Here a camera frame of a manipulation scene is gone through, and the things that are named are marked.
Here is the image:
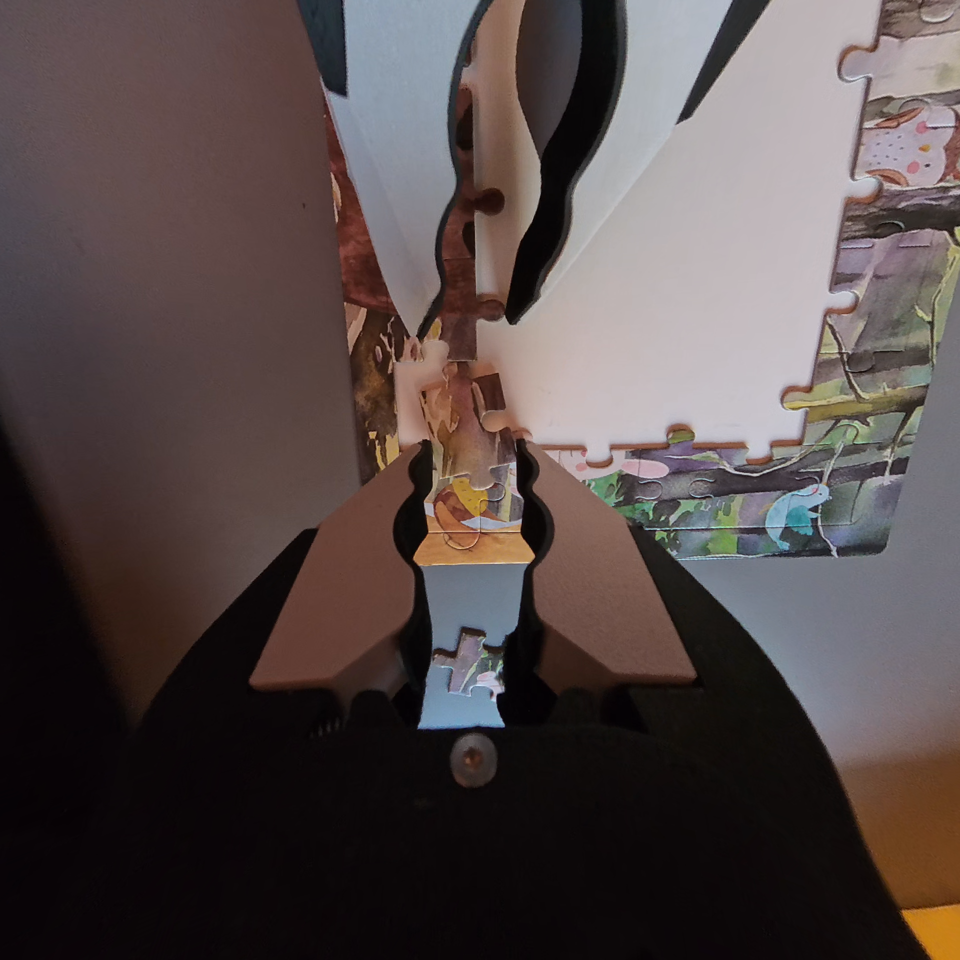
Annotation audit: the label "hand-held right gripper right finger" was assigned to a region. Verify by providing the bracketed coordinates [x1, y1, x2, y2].
[502, 436, 699, 725]

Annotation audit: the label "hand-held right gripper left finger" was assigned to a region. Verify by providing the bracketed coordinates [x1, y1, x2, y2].
[247, 441, 435, 727]

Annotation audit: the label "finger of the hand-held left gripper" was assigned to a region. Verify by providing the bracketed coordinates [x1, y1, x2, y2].
[506, 0, 734, 325]
[324, 0, 490, 340]

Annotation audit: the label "puzzle pieces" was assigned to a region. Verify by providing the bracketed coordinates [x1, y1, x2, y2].
[433, 626, 513, 708]

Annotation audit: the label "jigsaw puzzle board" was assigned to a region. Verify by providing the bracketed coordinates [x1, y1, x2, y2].
[322, 0, 960, 562]

